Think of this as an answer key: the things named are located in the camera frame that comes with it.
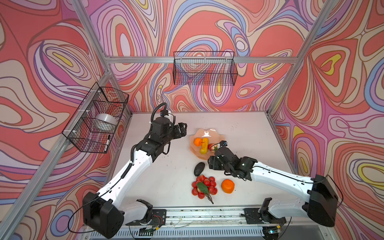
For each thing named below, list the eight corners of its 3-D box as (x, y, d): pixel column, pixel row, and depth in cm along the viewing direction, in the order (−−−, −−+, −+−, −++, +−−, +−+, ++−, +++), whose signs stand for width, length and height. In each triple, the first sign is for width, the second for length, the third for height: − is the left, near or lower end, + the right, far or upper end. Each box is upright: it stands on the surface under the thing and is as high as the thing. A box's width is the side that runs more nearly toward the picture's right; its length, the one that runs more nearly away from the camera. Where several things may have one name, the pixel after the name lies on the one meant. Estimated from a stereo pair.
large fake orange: (221, 193, 82) (223, 191, 78) (220, 182, 86) (221, 179, 82) (234, 193, 82) (236, 191, 78) (232, 182, 86) (234, 179, 82)
